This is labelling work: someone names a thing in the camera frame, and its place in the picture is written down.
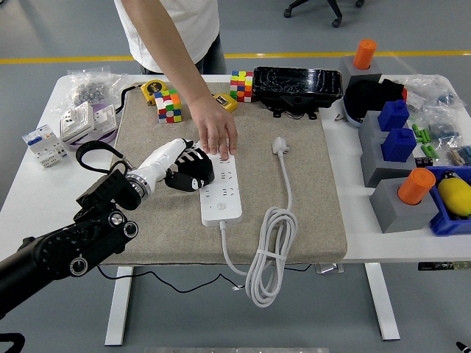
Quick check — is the person's right hand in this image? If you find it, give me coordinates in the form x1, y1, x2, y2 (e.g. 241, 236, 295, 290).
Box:
187, 93, 238, 161

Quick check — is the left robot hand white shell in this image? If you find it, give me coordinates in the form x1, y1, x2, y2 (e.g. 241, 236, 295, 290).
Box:
138, 138, 216, 193

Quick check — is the white power strip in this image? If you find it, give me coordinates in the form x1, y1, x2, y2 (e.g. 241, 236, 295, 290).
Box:
196, 139, 244, 227

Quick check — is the tall colourful puzzle cube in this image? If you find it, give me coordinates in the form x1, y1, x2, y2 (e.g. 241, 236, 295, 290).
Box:
230, 70, 255, 104

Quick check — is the yellow tape measure black dial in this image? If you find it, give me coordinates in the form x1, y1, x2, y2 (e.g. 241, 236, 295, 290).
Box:
117, 79, 169, 111

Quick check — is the grey-brown mat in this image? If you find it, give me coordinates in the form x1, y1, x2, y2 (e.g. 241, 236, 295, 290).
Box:
90, 81, 349, 266

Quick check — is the black cracked screen device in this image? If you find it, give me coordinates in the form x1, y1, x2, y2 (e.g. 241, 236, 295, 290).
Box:
252, 65, 344, 121

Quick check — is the white table leg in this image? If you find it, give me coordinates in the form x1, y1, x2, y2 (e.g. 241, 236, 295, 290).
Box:
364, 263, 401, 341
105, 266, 134, 346

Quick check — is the clear bag of metal nuts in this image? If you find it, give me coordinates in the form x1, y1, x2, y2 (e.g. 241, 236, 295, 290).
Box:
51, 65, 133, 115

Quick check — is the person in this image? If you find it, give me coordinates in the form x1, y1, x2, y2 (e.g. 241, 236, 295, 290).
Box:
113, 0, 227, 74

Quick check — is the white circuit breaker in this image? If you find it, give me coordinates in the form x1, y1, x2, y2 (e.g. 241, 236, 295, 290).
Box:
21, 124, 70, 169

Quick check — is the blue plastic bin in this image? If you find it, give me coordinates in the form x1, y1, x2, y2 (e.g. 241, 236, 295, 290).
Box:
425, 165, 471, 237

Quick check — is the white and blue bowl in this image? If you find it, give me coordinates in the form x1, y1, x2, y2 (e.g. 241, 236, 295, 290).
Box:
341, 95, 369, 129

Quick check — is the grey block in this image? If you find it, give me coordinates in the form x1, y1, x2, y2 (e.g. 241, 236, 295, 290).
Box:
359, 138, 420, 188
337, 54, 383, 89
369, 178, 441, 235
358, 110, 409, 148

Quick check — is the yellow rounded object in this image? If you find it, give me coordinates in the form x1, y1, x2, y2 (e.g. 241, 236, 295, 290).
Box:
436, 178, 471, 217

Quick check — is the black office chair base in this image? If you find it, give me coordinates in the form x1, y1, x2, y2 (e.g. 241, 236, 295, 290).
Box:
283, 0, 366, 29

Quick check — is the orange cylinder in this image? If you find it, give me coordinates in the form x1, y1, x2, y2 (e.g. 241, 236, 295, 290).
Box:
397, 168, 437, 206
352, 39, 378, 71

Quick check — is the blue block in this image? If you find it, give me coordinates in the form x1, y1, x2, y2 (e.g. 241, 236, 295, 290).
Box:
380, 127, 418, 163
377, 99, 411, 132

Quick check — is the clear bag of mixed parts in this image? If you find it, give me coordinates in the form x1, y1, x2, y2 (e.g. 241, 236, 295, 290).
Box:
445, 144, 471, 167

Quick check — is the clear bag with white label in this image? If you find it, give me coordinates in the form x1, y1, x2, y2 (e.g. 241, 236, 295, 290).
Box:
400, 75, 431, 111

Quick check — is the clear bag of blue parts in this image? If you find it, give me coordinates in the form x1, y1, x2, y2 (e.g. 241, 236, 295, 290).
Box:
422, 75, 463, 111
422, 108, 464, 143

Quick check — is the yellow tape measure black strap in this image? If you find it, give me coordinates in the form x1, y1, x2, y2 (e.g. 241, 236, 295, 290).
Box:
213, 93, 239, 114

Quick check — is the white strip cord with plug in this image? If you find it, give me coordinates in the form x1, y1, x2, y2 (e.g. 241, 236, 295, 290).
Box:
219, 136, 300, 309

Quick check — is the white switch panel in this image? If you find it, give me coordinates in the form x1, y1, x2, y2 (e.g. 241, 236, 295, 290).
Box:
93, 104, 118, 132

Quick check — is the white boxed wall socket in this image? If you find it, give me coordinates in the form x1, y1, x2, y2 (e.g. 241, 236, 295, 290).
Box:
59, 101, 96, 145

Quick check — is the thin black adapter cord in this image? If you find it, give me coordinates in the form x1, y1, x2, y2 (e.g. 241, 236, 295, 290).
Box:
96, 264, 317, 294

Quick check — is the metal table bracket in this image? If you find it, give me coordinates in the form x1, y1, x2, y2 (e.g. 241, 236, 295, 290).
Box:
315, 263, 345, 275

